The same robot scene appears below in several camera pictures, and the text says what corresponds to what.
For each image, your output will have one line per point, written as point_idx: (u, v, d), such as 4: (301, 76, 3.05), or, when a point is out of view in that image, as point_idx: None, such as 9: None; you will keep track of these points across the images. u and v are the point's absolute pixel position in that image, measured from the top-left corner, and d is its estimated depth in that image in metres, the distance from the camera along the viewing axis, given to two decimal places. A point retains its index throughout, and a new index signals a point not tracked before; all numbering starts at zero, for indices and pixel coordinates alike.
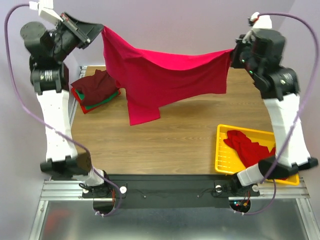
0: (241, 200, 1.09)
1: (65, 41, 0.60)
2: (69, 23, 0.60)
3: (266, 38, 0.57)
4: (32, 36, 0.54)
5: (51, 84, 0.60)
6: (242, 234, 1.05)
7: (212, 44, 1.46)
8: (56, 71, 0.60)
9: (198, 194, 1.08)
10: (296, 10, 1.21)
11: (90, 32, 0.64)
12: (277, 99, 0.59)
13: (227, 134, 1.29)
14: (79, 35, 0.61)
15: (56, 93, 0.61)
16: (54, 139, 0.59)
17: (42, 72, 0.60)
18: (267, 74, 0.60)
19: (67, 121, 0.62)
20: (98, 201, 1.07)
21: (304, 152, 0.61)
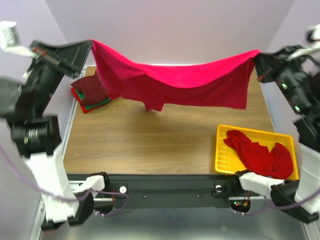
0: (241, 200, 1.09)
1: (45, 79, 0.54)
2: (47, 57, 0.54)
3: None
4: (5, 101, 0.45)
5: (41, 145, 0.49)
6: (242, 234, 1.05)
7: (212, 44, 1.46)
8: (42, 129, 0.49)
9: (198, 194, 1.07)
10: (296, 9, 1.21)
11: (76, 57, 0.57)
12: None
13: (227, 134, 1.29)
14: (62, 68, 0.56)
15: (46, 156, 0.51)
16: (52, 203, 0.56)
17: (25, 132, 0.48)
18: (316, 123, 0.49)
19: (63, 181, 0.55)
20: (98, 201, 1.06)
21: None
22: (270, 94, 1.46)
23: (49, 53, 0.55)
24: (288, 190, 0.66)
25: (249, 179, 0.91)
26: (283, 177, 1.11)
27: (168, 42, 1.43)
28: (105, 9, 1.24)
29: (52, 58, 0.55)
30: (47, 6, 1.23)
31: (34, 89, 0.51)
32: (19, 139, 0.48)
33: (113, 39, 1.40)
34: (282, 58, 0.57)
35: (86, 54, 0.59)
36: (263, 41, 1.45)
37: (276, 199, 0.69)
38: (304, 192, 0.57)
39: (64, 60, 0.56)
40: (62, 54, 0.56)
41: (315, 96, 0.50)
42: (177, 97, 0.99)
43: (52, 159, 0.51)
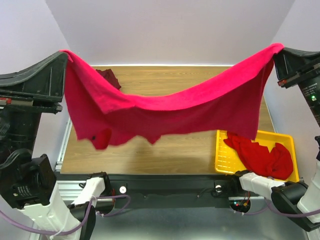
0: (241, 200, 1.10)
1: (24, 126, 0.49)
2: (17, 102, 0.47)
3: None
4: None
5: (32, 195, 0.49)
6: (242, 234, 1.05)
7: (212, 44, 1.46)
8: (29, 182, 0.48)
9: (198, 194, 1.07)
10: (296, 9, 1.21)
11: (50, 85, 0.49)
12: None
13: (227, 134, 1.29)
14: (37, 107, 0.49)
15: (42, 205, 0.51)
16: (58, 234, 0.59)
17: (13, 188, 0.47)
18: None
19: (63, 216, 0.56)
20: (99, 201, 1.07)
21: None
22: (270, 94, 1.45)
23: (16, 95, 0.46)
24: (289, 194, 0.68)
25: (250, 180, 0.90)
26: (283, 176, 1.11)
27: (168, 41, 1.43)
28: (105, 8, 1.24)
29: (22, 100, 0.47)
30: (48, 6, 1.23)
31: (18, 152, 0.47)
32: (8, 194, 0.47)
33: (113, 39, 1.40)
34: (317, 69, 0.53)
35: (63, 76, 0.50)
36: (263, 41, 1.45)
37: (276, 201, 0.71)
38: (313, 204, 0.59)
39: (38, 93, 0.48)
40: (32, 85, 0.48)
41: None
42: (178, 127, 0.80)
43: (47, 207, 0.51)
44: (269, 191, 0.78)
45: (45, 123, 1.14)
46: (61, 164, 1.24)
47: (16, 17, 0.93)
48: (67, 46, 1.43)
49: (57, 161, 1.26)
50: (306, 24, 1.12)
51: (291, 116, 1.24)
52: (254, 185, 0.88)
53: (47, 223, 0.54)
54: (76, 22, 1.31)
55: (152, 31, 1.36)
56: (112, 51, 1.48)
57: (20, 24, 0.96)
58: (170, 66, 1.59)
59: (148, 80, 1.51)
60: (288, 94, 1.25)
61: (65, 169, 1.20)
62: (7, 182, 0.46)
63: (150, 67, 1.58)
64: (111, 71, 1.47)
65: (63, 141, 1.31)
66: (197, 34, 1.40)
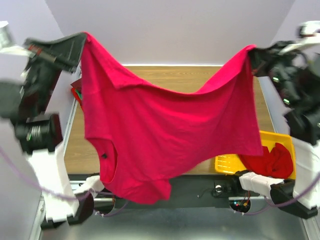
0: (241, 200, 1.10)
1: (44, 77, 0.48)
2: (43, 53, 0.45)
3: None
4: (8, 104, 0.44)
5: (42, 141, 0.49)
6: (242, 234, 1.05)
7: (211, 44, 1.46)
8: (43, 126, 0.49)
9: (198, 194, 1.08)
10: (295, 10, 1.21)
11: (71, 52, 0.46)
12: (311, 144, 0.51)
13: None
14: (57, 63, 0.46)
15: (48, 153, 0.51)
16: (54, 201, 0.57)
17: (28, 129, 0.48)
18: (304, 114, 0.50)
19: (63, 177, 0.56)
20: (99, 201, 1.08)
21: None
22: (269, 94, 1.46)
23: (45, 50, 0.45)
24: (287, 189, 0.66)
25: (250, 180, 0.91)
26: (283, 175, 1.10)
27: (167, 42, 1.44)
28: (105, 9, 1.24)
29: (46, 51, 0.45)
30: (48, 6, 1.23)
31: (36, 89, 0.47)
32: (22, 134, 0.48)
33: (113, 39, 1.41)
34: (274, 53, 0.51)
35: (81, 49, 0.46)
36: (262, 41, 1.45)
37: (276, 198, 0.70)
38: (300, 185, 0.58)
39: (60, 56, 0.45)
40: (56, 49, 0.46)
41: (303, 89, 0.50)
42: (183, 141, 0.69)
43: (53, 156, 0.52)
44: (268, 189, 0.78)
45: None
46: None
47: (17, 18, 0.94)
48: None
49: None
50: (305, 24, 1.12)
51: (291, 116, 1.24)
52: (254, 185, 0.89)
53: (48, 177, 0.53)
54: (76, 22, 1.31)
55: (151, 32, 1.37)
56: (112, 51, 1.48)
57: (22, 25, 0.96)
58: (170, 66, 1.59)
59: (148, 80, 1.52)
60: None
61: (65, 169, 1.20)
62: (22, 116, 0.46)
63: (150, 67, 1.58)
64: None
65: None
66: (196, 35, 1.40)
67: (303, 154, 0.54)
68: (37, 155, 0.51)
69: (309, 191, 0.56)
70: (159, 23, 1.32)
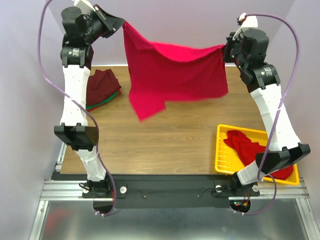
0: (241, 200, 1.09)
1: (95, 28, 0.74)
2: (100, 13, 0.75)
3: (252, 37, 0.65)
4: (68, 16, 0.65)
5: (77, 60, 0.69)
6: (242, 234, 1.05)
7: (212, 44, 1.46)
8: (83, 49, 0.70)
9: (198, 194, 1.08)
10: (297, 10, 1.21)
11: (115, 23, 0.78)
12: (259, 88, 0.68)
13: (227, 134, 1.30)
14: (106, 22, 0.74)
15: (79, 67, 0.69)
16: (70, 107, 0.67)
17: (71, 49, 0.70)
18: (251, 69, 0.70)
19: (83, 94, 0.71)
20: (98, 201, 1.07)
21: (293, 137, 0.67)
22: None
23: (101, 12, 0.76)
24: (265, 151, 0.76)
25: (245, 168, 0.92)
26: (282, 177, 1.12)
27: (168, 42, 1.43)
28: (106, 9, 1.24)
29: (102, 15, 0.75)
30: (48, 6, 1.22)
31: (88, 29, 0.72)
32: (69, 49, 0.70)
33: (114, 39, 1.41)
34: None
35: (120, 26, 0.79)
36: None
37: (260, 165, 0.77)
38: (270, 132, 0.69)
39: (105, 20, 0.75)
40: (108, 18, 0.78)
41: (246, 52, 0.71)
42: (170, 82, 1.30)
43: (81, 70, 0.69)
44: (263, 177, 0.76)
45: (44, 123, 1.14)
46: (60, 164, 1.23)
47: (17, 18, 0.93)
48: None
49: (57, 161, 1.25)
50: (305, 24, 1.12)
51: (291, 116, 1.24)
52: (250, 172, 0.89)
53: (75, 85, 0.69)
54: None
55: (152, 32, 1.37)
56: (113, 51, 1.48)
57: (22, 25, 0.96)
58: None
59: None
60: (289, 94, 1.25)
61: (65, 169, 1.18)
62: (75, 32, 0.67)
63: None
64: (111, 71, 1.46)
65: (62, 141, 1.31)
66: None
67: (261, 104, 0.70)
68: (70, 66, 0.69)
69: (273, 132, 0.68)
70: None
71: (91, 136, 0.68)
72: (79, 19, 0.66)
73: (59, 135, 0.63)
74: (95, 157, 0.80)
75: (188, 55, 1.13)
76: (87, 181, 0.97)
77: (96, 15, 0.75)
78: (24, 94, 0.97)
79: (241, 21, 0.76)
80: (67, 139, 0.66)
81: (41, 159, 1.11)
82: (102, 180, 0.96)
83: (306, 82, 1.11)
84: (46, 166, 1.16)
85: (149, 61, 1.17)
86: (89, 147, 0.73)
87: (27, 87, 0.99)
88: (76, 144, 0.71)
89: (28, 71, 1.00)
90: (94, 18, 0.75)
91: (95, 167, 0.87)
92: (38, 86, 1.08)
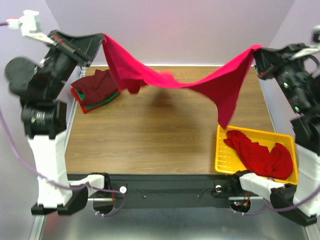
0: (241, 200, 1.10)
1: (61, 66, 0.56)
2: (64, 45, 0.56)
3: None
4: (20, 79, 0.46)
5: (46, 127, 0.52)
6: (242, 235, 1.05)
7: (211, 44, 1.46)
8: (49, 114, 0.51)
9: (198, 194, 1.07)
10: (297, 9, 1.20)
11: (88, 49, 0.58)
12: (316, 154, 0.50)
13: (227, 134, 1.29)
14: (74, 54, 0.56)
15: (49, 139, 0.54)
16: (46, 186, 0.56)
17: (34, 113, 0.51)
18: (312, 124, 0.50)
19: (59, 166, 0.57)
20: (99, 201, 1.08)
21: None
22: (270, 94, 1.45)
23: (66, 42, 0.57)
24: (288, 193, 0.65)
25: (251, 183, 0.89)
26: (283, 177, 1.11)
27: (167, 41, 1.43)
28: (105, 8, 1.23)
29: (68, 46, 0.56)
30: (48, 6, 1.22)
31: (50, 73, 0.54)
32: (28, 117, 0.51)
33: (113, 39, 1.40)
34: (285, 57, 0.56)
35: (97, 47, 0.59)
36: (263, 41, 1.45)
37: (278, 205, 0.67)
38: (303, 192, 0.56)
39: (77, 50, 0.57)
40: (78, 44, 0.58)
41: (314, 98, 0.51)
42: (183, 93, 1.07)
43: (52, 142, 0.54)
44: (268, 192, 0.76)
45: None
46: None
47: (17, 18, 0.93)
48: None
49: None
50: (306, 24, 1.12)
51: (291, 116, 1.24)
52: (254, 188, 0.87)
53: (47, 160, 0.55)
54: (77, 23, 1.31)
55: (151, 31, 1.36)
56: None
57: None
58: (171, 66, 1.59)
59: None
60: None
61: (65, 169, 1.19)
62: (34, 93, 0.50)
63: (150, 67, 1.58)
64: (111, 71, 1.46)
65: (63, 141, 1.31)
66: (197, 34, 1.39)
67: (308, 162, 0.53)
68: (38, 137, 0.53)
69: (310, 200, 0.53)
70: (159, 22, 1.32)
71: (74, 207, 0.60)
72: (36, 79, 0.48)
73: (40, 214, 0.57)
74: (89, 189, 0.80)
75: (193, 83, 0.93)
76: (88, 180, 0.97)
77: (58, 49, 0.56)
78: None
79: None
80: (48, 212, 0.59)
81: None
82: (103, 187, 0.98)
83: None
84: None
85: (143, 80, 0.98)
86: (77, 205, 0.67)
87: None
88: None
89: None
90: (58, 54, 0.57)
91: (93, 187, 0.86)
92: None
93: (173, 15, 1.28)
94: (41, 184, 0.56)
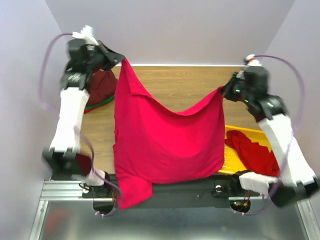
0: (241, 200, 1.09)
1: (98, 59, 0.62)
2: (102, 47, 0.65)
3: (252, 72, 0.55)
4: (72, 45, 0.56)
5: (77, 87, 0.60)
6: (242, 235, 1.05)
7: (211, 44, 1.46)
8: (84, 75, 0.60)
9: (198, 194, 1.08)
10: (296, 10, 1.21)
11: (117, 57, 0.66)
12: (266, 118, 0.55)
13: (227, 134, 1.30)
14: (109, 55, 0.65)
15: (78, 90, 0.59)
16: (61, 129, 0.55)
17: (72, 74, 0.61)
18: (256, 100, 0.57)
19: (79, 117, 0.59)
20: (98, 201, 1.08)
21: (307, 169, 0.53)
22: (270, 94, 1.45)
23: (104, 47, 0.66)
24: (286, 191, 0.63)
25: (250, 181, 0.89)
26: None
27: (166, 41, 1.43)
28: (105, 8, 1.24)
29: (104, 48, 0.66)
30: (48, 6, 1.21)
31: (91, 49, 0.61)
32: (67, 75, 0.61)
33: (113, 39, 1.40)
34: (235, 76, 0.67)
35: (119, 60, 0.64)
36: (262, 41, 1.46)
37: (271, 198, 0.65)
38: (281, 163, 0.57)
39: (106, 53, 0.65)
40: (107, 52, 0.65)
41: (251, 86, 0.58)
42: (174, 158, 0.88)
43: (79, 96, 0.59)
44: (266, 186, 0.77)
45: (44, 122, 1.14)
46: None
47: (17, 19, 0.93)
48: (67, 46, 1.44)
49: None
50: (306, 25, 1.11)
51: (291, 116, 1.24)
52: (254, 185, 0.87)
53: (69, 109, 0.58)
54: (77, 23, 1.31)
55: (151, 32, 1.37)
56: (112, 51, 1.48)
57: (22, 27, 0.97)
58: (171, 66, 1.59)
59: (148, 80, 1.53)
60: (289, 94, 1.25)
61: None
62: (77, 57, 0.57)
63: (150, 67, 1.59)
64: (111, 72, 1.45)
65: None
66: (197, 34, 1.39)
67: (271, 136, 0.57)
68: (72, 89, 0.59)
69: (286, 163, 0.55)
70: (158, 23, 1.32)
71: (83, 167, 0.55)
72: (82, 48, 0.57)
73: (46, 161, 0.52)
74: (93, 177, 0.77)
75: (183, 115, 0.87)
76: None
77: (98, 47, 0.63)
78: (24, 93, 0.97)
79: (249, 60, 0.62)
80: (54, 168, 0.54)
81: (41, 160, 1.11)
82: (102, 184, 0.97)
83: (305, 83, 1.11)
84: (46, 166, 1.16)
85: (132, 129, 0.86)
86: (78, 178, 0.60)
87: (26, 86, 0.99)
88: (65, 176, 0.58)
89: (27, 72, 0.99)
90: (96, 51, 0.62)
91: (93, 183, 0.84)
92: (38, 87, 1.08)
93: (172, 16, 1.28)
94: (58, 127, 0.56)
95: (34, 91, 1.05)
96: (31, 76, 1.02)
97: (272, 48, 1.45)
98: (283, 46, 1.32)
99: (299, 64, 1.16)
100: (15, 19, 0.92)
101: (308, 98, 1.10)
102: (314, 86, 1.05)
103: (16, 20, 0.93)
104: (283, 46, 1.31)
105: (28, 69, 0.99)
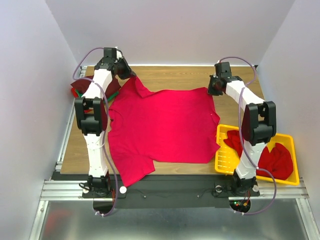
0: (241, 200, 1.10)
1: (123, 67, 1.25)
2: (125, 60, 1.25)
3: (217, 63, 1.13)
4: (108, 52, 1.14)
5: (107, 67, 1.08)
6: (242, 235, 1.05)
7: (210, 44, 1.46)
8: (111, 63, 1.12)
9: (198, 194, 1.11)
10: (296, 9, 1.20)
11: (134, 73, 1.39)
12: (228, 83, 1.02)
13: (227, 134, 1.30)
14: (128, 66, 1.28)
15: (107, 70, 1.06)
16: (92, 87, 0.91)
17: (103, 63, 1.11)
18: (223, 78, 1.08)
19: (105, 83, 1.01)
20: (99, 201, 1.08)
21: (258, 99, 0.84)
22: (269, 94, 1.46)
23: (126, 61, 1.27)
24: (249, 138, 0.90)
25: (241, 160, 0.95)
26: (283, 177, 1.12)
27: (166, 41, 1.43)
28: (105, 9, 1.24)
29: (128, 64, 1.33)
30: (47, 6, 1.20)
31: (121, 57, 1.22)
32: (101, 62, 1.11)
33: (113, 39, 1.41)
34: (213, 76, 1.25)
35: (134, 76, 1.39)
36: (262, 42, 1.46)
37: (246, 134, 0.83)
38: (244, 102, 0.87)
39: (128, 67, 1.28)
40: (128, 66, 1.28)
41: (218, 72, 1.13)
42: (162, 135, 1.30)
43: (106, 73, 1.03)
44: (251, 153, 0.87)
45: (44, 121, 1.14)
46: (60, 164, 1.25)
47: (16, 20, 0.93)
48: (67, 46, 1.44)
49: (57, 160, 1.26)
50: (305, 25, 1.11)
51: (291, 115, 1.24)
52: (245, 161, 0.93)
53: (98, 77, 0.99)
54: (76, 23, 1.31)
55: (151, 32, 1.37)
56: None
57: (21, 27, 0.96)
58: (171, 66, 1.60)
59: (148, 80, 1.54)
60: (289, 94, 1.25)
61: (65, 169, 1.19)
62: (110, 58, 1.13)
63: (150, 67, 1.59)
64: None
65: (63, 141, 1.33)
66: (196, 34, 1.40)
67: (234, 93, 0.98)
68: (101, 69, 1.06)
69: (242, 98, 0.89)
70: (158, 23, 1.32)
71: (103, 115, 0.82)
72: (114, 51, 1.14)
73: (76, 106, 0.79)
74: (101, 146, 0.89)
75: (168, 107, 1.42)
76: (88, 178, 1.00)
77: (122, 60, 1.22)
78: (23, 93, 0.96)
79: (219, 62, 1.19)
80: (81, 113, 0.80)
81: (41, 160, 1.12)
82: (102, 179, 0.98)
83: (305, 83, 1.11)
84: (46, 167, 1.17)
85: (133, 114, 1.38)
86: (96, 129, 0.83)
87: (26, 86, 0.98)
88: (85, 125, 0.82)
89: (27, 71, 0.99)
90: (121, 62, 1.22)
91: (100, 159, 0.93)
92: (38, 88, 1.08)
93: (171, 16, 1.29)
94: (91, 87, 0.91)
95: (34, 91, 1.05)
96: (31, 77, 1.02)
97: (272, 47, 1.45)
98: (283, 45, 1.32)
99: (299, 64, 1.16)
100: (14, 20, 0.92)
101: (308, 97, 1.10)
102: (313, 85, 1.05)
103: (15, 20, 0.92)
104: (283, 46, 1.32)
105: (27, 69, 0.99)
